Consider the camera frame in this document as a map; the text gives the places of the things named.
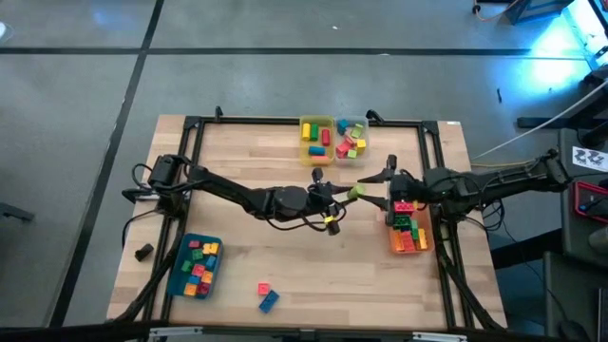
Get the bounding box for grey low cabinet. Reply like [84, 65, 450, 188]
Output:
[543, 251, 608, 342]

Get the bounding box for clear plastic bin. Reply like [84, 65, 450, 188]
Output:
[334, 115, 373, 168]

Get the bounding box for orange transparent bin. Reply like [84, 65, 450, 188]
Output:
[388, 201, 434, 256]

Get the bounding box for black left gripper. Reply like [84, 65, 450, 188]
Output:
[268, 166, 358, 237]

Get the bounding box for grey chair foot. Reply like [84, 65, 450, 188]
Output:
[0, 201, 37, 222]

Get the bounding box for teal plastic bin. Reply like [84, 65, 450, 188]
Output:
[165, 232, 224, 299]

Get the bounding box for small black object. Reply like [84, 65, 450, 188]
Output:
[134, 242, 156, 263]

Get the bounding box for blue crate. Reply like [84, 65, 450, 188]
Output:
[503, 0, 576, 25]

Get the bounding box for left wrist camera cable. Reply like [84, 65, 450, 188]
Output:
[264, 207, 348, 234]

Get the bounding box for grey side desk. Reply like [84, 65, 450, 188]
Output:
[558, 127, 608, 257]

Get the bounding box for blue long studded brick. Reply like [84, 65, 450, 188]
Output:
[258, 290, 281, 314]

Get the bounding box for white floor cable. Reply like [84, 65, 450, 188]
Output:
[472, 80, 608, 161]

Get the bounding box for grey round object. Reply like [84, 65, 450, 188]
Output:
[588, 226, 608, 256]

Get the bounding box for orange floor cable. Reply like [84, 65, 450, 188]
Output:
[472, 0, 522, 23]

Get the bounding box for red and black device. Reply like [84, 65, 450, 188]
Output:
[571, 180, 608, 225]

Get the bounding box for yellow transparent bin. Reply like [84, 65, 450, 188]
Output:
[298, 115, 336, 168]

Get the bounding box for printed white paper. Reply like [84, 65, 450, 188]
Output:
[572, 145, 608, 173]

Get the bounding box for silver metal bracket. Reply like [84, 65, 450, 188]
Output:
[411, 331, 469, 342]
[149, 325, 204, 339]

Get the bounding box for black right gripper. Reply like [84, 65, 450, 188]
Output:
[356, 154, 428, 214]

